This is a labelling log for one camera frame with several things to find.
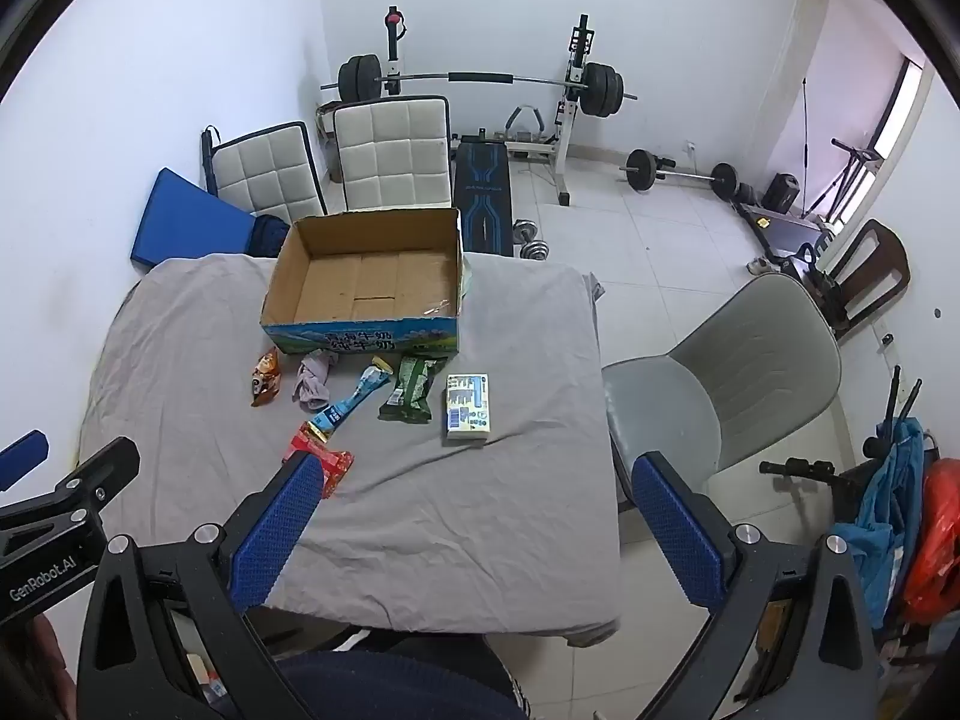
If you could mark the short barbell with plates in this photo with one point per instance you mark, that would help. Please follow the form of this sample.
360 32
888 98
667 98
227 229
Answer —
639 167

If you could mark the green snack packet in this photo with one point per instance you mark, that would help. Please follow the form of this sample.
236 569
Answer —
409 390

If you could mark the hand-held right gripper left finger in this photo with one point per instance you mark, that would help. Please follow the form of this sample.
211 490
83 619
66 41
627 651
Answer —
277 532

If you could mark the black speaker box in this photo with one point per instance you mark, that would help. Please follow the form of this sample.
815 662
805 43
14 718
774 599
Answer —
782 191

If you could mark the orange snack packet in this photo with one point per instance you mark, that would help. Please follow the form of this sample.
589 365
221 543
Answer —
265 379

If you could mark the white barbell rack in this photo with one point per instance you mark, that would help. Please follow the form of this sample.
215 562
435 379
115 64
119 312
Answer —
574 67

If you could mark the small white cushioned chair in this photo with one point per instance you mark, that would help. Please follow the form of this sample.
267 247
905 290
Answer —
262 172

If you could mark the blue folded mat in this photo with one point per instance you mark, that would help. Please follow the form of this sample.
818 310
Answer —
187 221

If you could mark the black treadmill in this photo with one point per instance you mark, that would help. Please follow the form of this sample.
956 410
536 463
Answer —
787 229

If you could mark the red snack packet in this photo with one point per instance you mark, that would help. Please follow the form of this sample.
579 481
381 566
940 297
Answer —
330 461

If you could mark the cardboard box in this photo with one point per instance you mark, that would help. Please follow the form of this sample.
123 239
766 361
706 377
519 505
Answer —
360 285

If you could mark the blue snack packet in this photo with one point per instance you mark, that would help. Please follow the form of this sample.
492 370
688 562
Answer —
349 401

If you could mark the black stepper frame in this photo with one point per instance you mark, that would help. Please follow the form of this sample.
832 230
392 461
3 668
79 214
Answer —
847 172

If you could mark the dark blue bag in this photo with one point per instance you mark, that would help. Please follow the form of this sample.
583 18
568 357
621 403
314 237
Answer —
270 236

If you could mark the person's navy clothing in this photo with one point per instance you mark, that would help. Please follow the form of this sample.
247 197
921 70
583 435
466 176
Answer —
405 679

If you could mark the large white cushioned chair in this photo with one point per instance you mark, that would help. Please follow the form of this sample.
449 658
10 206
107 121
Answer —
390 154

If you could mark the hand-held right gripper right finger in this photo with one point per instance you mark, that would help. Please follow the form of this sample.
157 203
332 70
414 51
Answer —
679 532

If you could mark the grey sock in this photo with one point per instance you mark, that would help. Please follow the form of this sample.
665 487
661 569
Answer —
315 379

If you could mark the white blue tissue pack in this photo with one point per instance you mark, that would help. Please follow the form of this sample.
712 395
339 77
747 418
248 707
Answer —
467 409

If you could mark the blue cloth bag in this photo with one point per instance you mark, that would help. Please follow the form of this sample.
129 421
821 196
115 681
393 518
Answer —
885 510

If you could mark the long barbell with plates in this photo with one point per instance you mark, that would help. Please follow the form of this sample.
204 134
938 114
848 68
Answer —
600 88

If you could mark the grey plastic chair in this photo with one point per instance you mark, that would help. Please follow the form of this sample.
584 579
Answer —
750 360

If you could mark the brown wooden chair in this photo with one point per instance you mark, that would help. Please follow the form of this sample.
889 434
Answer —
889 259

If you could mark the black exercise machine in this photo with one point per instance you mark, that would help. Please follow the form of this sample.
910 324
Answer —
802 469

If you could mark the chrome dumbbell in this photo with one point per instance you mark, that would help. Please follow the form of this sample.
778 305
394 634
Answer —
523 229
535 250

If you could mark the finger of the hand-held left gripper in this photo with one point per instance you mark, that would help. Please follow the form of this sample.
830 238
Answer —
22 459
90 484

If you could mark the pair of shoes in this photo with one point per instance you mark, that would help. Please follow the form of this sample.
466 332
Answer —
763 266

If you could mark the black blue weight bench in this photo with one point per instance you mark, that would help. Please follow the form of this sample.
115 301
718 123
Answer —
482 195

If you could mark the orange plastic bag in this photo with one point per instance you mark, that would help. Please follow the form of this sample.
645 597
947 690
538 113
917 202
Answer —
937 540

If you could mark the grey tablecloth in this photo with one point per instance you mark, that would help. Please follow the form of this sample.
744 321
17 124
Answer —
465 510

